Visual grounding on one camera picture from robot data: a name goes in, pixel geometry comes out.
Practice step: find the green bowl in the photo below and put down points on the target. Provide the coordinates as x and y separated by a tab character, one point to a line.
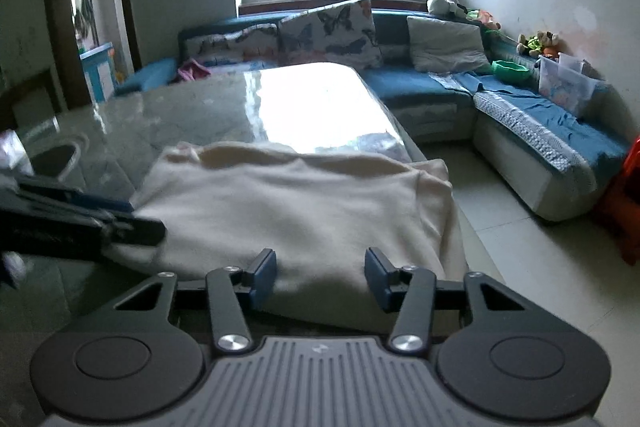
510	72

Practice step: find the large butterfly cushion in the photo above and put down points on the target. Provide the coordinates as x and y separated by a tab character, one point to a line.
342	33

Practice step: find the white tissue pack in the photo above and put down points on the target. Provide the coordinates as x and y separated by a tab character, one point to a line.
13	155

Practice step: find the clear plastic storage box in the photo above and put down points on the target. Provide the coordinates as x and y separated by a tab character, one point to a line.
570	89

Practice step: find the panda plush toy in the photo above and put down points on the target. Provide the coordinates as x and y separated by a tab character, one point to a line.
446	8

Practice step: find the red plastic stool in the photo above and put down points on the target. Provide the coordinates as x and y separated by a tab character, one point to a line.
621	207

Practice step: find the long butterfly cushion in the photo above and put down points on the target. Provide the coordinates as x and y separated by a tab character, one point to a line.
257	43

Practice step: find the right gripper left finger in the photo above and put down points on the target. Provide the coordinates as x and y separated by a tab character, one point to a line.
225	295

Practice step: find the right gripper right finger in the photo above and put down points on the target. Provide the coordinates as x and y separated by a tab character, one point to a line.
414	294

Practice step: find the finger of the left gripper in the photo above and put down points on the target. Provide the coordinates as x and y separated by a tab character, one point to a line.
33	225
52	189

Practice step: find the green brown plush toys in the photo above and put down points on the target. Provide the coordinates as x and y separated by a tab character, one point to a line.
542	44

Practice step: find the pink cloth on sofa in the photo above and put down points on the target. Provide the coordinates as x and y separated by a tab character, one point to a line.
192	70

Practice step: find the teal corner sofa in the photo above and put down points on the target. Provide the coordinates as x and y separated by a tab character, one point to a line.
558	164

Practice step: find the cream knit garment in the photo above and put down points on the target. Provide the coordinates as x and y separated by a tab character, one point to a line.
224	203

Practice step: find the blue white cabinet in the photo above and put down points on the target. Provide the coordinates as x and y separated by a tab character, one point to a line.
99	71

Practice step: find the grey plain cushion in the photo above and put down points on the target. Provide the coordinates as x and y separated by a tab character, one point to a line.
445	46

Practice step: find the orange plush toy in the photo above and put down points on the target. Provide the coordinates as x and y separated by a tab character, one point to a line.
486	19

